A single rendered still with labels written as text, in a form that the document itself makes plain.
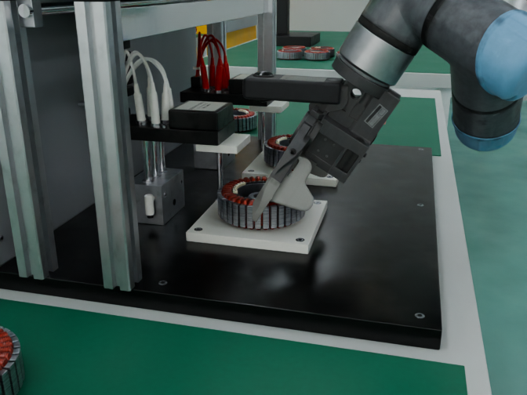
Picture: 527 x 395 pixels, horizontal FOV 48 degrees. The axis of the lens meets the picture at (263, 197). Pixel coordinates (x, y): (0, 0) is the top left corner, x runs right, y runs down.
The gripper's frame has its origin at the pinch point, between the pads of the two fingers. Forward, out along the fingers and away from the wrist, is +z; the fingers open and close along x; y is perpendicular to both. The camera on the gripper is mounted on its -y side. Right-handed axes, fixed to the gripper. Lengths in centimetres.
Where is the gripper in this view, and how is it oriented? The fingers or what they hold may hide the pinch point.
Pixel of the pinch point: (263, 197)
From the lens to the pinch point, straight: 74.6
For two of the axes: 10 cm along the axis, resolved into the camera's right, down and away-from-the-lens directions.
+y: 8.4, 5.4, -0.3
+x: 2.5, -3.3, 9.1
